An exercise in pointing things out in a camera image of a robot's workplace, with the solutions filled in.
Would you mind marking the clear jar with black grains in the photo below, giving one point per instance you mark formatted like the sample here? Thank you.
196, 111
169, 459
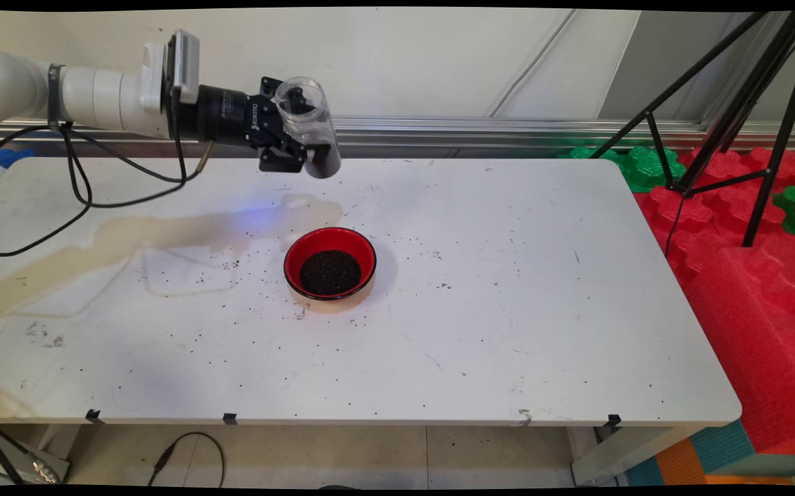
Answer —
322, 155

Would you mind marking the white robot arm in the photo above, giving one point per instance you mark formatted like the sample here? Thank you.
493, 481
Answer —
101, 96

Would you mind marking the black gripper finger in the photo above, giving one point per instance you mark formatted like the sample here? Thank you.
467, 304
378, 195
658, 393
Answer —
270, 88
280, 157

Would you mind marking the black grains pile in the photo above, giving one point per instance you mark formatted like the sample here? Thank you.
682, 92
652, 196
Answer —
331, 273

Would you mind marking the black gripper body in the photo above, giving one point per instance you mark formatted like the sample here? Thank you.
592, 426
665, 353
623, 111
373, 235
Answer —
229, 116

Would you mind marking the orange foam mat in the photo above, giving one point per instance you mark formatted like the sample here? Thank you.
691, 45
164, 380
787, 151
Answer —
680, 465

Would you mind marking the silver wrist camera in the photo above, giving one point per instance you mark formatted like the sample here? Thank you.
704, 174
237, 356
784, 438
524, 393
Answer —
185, 62

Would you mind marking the white table leg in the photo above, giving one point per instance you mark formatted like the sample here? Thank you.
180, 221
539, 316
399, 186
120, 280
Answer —
618, 455
25, 455

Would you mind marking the large red foam block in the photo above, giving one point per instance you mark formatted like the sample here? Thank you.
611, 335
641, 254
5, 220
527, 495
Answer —
762, 344

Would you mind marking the teal foam mat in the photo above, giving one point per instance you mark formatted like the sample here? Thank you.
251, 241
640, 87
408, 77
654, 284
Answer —
721, 444

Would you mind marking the black tripod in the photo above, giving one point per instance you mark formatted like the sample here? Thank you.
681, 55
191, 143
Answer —
740, 103

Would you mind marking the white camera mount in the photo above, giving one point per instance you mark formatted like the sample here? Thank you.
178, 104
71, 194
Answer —
153, 76

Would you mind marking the red bowl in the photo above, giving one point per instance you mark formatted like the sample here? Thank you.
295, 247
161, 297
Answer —
332, 240

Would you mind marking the blue object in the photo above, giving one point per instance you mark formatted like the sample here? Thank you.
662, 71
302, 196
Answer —
12, 156

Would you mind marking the red foam puzzle piece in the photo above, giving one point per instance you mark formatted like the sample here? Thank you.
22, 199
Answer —
700, 213
728, 165

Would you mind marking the aluminium wall rail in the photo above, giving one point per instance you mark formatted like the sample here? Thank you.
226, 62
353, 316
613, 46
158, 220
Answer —
439, 131

